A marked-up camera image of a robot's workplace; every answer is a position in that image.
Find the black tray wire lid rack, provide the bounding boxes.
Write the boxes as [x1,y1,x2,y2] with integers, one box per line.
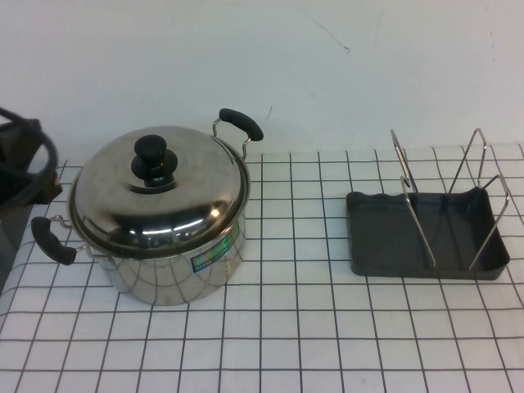
[346,128,512,282]

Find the white black grid tablecloth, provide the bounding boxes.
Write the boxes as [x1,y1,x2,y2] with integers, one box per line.
[0,145,524,393]

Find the steel pot lid black knob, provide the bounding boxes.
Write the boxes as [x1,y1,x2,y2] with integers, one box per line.
[67,125,251,260]

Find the stainless steel pot black handles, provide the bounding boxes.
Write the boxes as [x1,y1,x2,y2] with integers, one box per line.
[30,107,265,307]

